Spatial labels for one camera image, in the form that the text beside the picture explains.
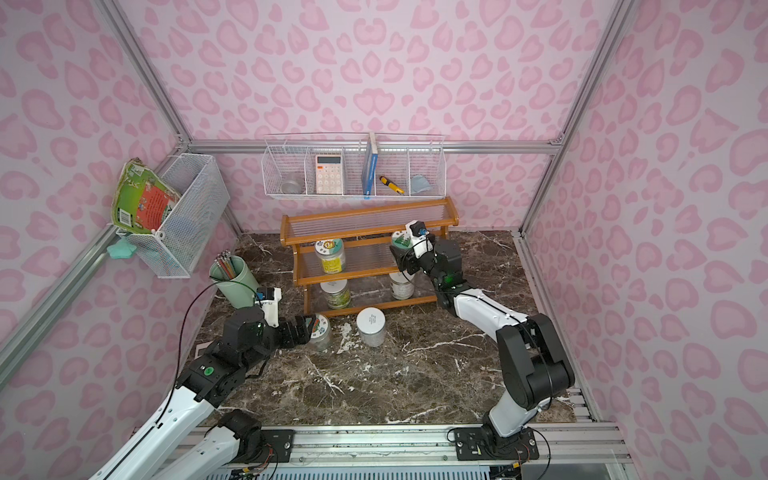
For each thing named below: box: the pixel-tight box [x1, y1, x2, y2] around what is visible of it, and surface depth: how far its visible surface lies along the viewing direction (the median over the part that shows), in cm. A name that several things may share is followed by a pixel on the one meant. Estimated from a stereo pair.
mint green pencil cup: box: [210, 249, 260, 308], surface depth 93 cm
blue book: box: [363, 132, 378, 199], surface depth 89 cm
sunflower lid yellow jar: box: [314, 238, 346, 275], surface depth 86 cm
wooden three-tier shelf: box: [280, 197, 459, 316], surface depth 91 cm
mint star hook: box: [107, 236, 137, 259], surface depth 64 cm
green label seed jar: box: [391, 231, 413, 249], surface depth 85 cm
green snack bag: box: [112, 157, 180, 233], surface depth 73 cm
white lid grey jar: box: [356, 307, 386, 347], surface depth 86 cm
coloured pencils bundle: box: [214, 249, 236, 280], surface depth 92 cm
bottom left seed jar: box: [320, 279, 351, 310], surface depth 92 cm
